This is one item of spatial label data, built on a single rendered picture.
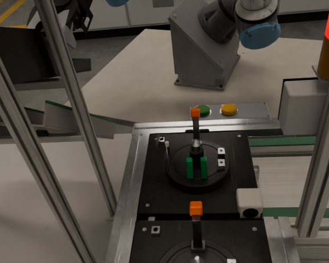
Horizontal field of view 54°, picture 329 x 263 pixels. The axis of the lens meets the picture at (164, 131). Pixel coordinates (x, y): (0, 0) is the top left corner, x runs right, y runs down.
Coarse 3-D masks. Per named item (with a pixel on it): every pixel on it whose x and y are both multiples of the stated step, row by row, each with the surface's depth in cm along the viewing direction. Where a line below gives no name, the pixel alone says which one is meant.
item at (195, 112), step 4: (196, 108) 72; (192, 112) 70; (196, 112) 70; (192, 116) 71; (196, 116) 70; (192, 120) 69; (196, 120) 69; (196, 124) 71; (196, 128) 72; (196, 132) 72; (196, 136) 72; (200, 140) 73
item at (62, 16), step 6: (66, 12) 63; (60, 18) 63; (66, 18) 62; (72, 24) 66; (66, 30) 62; (72, 30) 66; (66, 36) 62; (72, 36) 66; (66, 42) 63; (72, 42) 65; (72, 48) 66
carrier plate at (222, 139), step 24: (216, 144) 76; (240, 144) 76; (144, 168) 73; (240, 168) 70; (144, 192) 68; (168, 192) 67; (216, 192) 66; (144, 216) 64; (168, 216) 63; (216, 216) 62
